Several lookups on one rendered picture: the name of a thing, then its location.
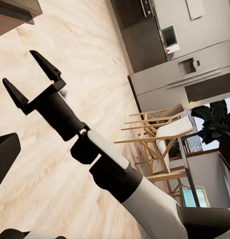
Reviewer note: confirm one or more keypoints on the microwave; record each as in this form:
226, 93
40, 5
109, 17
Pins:
170, 39

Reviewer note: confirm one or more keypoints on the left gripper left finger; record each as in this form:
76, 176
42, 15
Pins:
9, 150

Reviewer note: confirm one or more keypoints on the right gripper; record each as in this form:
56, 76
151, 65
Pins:
52, 107

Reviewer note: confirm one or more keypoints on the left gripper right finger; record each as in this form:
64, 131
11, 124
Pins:
224, 146

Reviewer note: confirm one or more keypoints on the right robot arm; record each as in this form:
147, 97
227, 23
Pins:
158, 213

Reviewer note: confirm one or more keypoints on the cabinet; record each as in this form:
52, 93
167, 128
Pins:
14, 13

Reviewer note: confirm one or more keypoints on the breakfast table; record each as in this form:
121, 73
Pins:
160, 176

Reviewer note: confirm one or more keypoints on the fridge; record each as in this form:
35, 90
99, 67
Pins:
194, 79

